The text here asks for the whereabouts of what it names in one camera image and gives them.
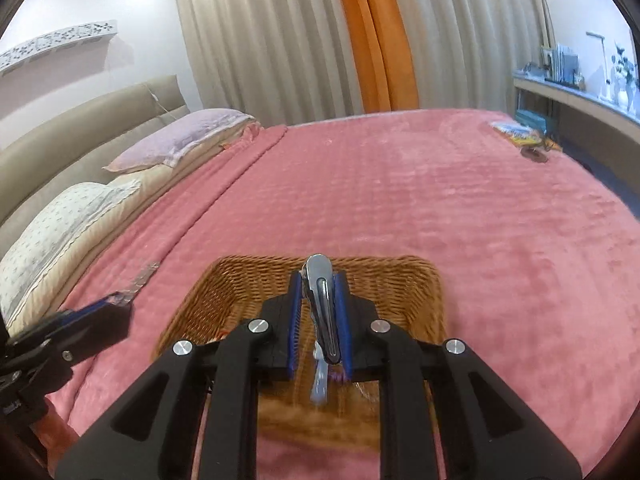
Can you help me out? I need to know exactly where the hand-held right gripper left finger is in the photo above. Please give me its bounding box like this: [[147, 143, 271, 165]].
[[55, 270, 303, 480]]

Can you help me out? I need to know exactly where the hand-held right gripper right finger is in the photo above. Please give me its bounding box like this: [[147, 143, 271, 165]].
[[334, 272, 583, 480]]

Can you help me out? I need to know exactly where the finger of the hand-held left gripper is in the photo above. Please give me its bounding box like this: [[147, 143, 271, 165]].
[[54, 302, 134, 365], [64, 297, 122, 322]]

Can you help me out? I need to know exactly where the brown wicker basket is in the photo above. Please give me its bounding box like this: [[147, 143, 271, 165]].
[[152, 255, 448, 453]]

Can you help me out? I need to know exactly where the white dotted pillow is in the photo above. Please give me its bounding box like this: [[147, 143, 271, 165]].
[[0, 181, 143, 333]]

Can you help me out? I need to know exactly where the pink fleece blanket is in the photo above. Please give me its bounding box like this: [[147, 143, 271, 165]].
[[50, 107, 640, 480]]

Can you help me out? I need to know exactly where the beige padded headboard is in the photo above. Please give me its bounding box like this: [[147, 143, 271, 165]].
[[0, 75, 191, 241]]

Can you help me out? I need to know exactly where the lilac pillow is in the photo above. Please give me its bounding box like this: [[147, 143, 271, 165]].
[[102, 108, 258, 173]]

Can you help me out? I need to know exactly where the colourful booklet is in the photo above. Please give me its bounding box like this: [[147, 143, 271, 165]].
[[490, 120, 543, 148]]

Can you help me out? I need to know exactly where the small dark item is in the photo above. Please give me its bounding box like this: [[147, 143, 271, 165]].
[[520, 137, 563, 163]]

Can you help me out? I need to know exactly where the teal storage box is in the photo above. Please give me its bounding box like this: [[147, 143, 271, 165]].
[[515, 107, 556, 136]]

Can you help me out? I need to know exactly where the beige curtain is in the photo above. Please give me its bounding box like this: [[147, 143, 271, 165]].
[[395, 0, 556, 111], [172, 0, 368, 128]]

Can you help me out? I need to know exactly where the orange curtain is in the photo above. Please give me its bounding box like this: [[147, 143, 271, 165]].
[[330, 0, 421, 113]]

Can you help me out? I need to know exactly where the white desk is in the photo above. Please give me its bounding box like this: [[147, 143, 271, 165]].
[[512, 70, 640, 181]]

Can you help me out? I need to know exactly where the row of books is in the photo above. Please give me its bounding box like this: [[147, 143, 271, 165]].
[[540, 42, 583, 86]]

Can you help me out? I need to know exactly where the white desk lamp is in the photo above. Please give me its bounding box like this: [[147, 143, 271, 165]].
[[586, 31, 613, 98]]

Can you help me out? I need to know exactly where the white vase with flowers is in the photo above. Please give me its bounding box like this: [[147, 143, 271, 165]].
[[612, 42, 640, 111]]

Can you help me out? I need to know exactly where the white headboard cable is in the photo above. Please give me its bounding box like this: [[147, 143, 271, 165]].
[[145, 85, 176, 121]]

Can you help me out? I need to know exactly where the white patterned wall shelf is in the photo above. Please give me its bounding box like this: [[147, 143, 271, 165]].
[[0, 20, 121, 78]]

